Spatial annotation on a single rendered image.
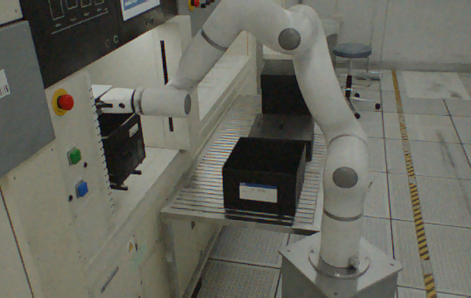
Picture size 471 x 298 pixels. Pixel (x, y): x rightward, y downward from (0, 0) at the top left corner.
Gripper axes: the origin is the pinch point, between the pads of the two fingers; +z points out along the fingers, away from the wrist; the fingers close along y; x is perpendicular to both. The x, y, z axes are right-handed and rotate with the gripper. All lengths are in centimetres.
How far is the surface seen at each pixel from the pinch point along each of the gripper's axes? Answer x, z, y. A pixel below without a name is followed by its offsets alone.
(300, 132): -39, -58, 69
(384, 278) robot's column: -50, -93, -7
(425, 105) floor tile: -125, -150, 340
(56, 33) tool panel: 25.8, -10.0, -24.9
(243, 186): -38, -43, 18
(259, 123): -39, -37, 77
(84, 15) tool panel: 27.4, -10.0, -11.6
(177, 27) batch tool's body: 13.0, -13.9, 41.9
